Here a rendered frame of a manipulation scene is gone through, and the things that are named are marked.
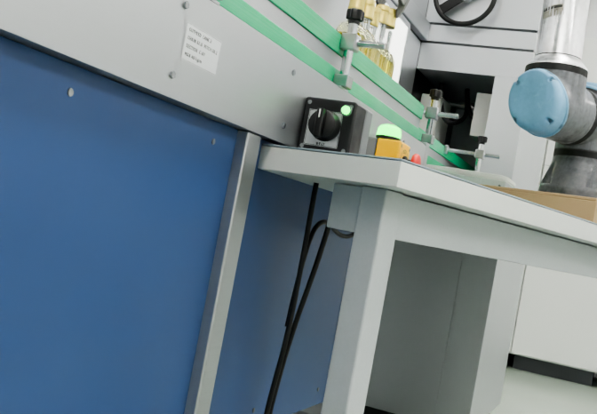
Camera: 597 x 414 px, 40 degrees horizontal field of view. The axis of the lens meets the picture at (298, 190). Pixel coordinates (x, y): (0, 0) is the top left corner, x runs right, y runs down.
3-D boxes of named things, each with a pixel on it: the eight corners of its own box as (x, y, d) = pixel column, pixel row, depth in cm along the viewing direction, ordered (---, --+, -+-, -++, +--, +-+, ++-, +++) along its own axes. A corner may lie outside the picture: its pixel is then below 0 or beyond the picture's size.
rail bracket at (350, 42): (338, 91, 137) (352, 12, 138) (379, 97, 134) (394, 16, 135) (329, 86, 134) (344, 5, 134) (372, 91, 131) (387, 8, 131)
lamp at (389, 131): (378, 141, 152) (382, 125, 152) (402, 145, 150) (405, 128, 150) (371, 137, 148) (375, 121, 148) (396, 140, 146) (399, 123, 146)
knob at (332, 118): (308, 139, 120) (299, 135, 117) (314, 108, 120) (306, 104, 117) (338, 143, 118) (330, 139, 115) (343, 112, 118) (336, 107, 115)
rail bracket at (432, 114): (384, 138, 196) (393, 86, 196) (454, 147, 189) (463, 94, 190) (380, 136, 193) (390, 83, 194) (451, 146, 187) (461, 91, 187)
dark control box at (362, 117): (314, 160, 128) (324, 107, 128) (363, 167, 125) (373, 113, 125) (294, 152, 120) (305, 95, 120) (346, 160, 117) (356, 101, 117)
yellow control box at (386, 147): (367, 180, 153) (375, 141, 153) (406, 187, 150) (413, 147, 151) (355, 176, 147) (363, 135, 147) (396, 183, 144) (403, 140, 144)
